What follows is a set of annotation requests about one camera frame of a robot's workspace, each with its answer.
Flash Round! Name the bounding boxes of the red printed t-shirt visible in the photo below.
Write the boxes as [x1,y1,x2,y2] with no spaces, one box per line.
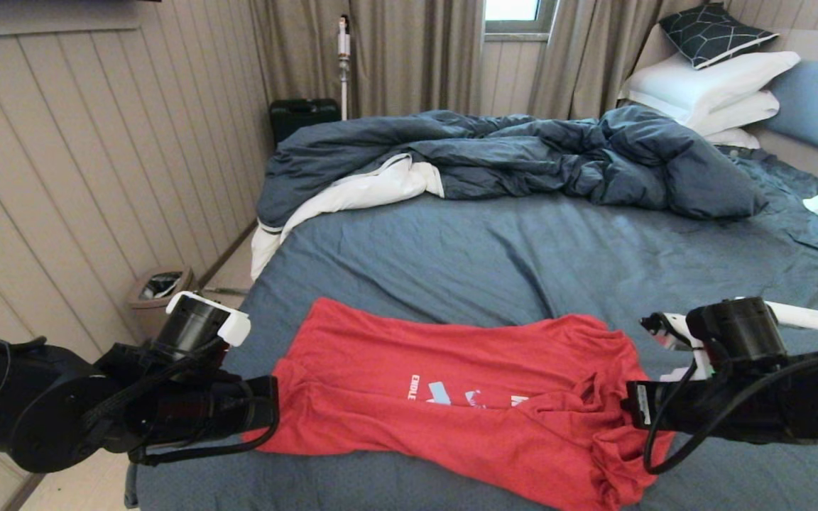
[242,297,677,511]

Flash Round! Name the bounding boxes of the brown square trash bin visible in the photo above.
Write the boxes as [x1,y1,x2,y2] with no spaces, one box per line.
[129,268,194,334]

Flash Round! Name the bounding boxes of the white remote control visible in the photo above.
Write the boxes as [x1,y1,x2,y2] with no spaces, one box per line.
[764,300,818,336]

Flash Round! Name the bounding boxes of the blue-grey bed sheet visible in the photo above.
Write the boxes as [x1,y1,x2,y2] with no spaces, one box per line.
[125,145,818,511]

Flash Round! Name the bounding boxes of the flat white pillow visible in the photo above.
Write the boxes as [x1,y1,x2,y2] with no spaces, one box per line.
[704,128,761,150]

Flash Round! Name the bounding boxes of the medium white pillow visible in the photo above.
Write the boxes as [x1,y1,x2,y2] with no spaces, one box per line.
[686,90,780,137]

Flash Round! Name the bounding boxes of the black hard-shell suitcase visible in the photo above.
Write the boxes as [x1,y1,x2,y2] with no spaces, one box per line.
[270,98,342,147]

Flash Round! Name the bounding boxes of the dark blue crumpled duvet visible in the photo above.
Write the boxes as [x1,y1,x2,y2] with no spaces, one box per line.
[251,104,770,280]

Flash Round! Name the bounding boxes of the large white pillow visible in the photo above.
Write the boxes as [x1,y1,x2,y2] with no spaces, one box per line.
[619,51,800,126]

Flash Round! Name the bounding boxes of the dark geometric patterned cushion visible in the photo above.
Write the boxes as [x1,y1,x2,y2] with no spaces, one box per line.
[658,4,779,70]

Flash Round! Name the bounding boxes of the narrow beige curtain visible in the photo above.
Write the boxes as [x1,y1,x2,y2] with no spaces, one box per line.
[527,0,729,120]

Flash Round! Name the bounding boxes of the white stick vacuum cleaner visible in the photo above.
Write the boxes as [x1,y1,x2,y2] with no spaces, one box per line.
[337,14,351,120]

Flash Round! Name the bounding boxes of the wide beige curtain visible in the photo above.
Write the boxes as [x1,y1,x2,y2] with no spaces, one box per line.
[249,0,484,118]

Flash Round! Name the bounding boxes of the grey framed window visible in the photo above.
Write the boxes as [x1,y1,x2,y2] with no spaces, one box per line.
[483,0,557,33]

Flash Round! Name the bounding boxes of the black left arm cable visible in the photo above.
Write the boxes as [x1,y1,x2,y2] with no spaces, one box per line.
[0,334,280,467]

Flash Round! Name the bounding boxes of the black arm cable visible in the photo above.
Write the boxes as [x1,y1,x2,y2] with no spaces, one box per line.
[640,312,818,476]
[0,334,280,467]

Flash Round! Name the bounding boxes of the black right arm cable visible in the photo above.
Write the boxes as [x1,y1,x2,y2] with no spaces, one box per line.
[640,312,818,476]

